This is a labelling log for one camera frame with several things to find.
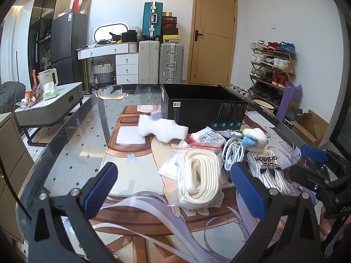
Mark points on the black cardboard box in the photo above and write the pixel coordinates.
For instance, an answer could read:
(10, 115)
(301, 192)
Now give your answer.
(192, 109)

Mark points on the green wet wipes pack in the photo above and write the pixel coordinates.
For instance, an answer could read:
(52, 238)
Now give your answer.
(50, 94)

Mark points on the white blue plush toy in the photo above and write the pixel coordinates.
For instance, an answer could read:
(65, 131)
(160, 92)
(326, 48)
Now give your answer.
(255, 138)

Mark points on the black yellow shoe box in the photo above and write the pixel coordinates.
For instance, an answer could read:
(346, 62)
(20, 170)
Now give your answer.
(170, 39)

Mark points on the oval mirror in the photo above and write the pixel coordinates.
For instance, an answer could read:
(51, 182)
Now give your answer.
(104, 31)

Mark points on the wicker basket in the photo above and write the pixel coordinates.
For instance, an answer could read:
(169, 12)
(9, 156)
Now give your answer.
(102, 74)

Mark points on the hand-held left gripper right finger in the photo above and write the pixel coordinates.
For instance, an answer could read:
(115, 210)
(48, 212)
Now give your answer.
(246, 190)

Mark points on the flat cardboard piece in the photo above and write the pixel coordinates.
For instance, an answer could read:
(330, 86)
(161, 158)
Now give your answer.
(85, 6)

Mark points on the white suitcase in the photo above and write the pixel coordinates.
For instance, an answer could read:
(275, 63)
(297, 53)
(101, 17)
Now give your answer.
(149, 63)

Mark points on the purple bag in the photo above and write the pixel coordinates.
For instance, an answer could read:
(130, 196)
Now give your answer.
(288, 98)

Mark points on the black fridge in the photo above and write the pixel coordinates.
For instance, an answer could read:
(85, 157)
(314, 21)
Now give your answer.
(68, 41)

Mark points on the white green packet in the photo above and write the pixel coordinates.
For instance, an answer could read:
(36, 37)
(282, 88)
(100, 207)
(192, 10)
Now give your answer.
(230, 133)

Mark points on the person's right hand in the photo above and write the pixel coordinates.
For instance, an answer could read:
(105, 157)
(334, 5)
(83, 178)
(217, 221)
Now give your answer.
(327, 227)

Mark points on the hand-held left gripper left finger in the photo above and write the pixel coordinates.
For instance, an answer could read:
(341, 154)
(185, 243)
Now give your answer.
(101, 187)

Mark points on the dark cloth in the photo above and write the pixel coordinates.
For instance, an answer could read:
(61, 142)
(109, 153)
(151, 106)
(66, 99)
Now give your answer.
(11, 96)

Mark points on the dark green box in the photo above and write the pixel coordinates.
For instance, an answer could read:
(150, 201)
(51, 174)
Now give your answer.
(292, 117)

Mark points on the white tissue packet red print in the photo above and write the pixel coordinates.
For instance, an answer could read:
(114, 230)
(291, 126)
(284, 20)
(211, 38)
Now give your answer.
(205, 138)

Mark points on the pile of loose sneakers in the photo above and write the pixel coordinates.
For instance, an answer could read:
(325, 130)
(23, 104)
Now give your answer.
(240, 90)

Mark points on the teal suitcase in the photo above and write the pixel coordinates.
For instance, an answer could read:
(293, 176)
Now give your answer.
(152, 19)

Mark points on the red flat box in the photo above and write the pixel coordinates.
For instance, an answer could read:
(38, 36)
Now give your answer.
(76, 4)

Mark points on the cream bucket dark rim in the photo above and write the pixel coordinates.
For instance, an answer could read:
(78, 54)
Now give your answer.
(263, 105)

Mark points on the wooden door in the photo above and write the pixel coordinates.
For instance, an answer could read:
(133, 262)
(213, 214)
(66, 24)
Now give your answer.
(214, 46)

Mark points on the black red shoe box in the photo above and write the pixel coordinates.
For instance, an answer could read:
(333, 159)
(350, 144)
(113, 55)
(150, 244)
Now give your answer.
(170, 26)

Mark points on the printed table mat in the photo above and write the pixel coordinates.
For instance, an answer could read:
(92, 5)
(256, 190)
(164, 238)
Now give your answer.
(142, 153)

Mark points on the white foam piece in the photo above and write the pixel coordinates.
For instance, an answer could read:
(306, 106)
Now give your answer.
(161, 128)

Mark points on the open cardboard box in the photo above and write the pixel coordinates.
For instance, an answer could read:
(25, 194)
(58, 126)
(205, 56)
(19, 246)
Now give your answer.
(309, 128)

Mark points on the white dressing table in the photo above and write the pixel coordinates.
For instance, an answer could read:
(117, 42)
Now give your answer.
(126, 65)

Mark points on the wooden shoe rack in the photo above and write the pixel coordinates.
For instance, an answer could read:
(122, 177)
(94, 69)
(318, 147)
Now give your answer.
(291, 72)

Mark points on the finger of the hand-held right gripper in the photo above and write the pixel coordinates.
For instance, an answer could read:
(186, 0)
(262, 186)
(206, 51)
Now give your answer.
(314, 153)
(304, 174)

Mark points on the dark glass cabinet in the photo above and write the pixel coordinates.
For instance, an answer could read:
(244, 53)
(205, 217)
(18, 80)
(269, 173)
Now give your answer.
(41, 11)

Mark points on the white kettle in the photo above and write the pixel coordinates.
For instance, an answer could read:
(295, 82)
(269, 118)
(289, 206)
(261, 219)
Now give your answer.
(48, 78)

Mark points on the brown shoe box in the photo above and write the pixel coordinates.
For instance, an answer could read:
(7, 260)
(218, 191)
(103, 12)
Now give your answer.
(167, 14)

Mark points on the white ribbed canister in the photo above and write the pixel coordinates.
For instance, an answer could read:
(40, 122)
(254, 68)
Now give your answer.
(133, 48)

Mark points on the red orange snack wrapper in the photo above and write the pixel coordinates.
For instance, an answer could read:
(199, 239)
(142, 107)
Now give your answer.
(34, 87)

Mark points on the white curtain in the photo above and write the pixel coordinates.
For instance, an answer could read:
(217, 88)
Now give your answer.
(11, 46)

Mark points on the striped white socks pack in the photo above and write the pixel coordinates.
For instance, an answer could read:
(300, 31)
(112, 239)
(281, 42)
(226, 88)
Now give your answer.
(270, 169)

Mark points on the silver suitcase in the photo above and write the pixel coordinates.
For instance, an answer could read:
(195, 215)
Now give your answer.
(171, 63)

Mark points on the grey side table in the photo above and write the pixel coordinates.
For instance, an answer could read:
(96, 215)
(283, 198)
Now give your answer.
(49, 109)

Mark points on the rows of sneakers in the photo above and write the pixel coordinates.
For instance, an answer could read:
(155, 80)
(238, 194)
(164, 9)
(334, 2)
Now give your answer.
(274, 63)

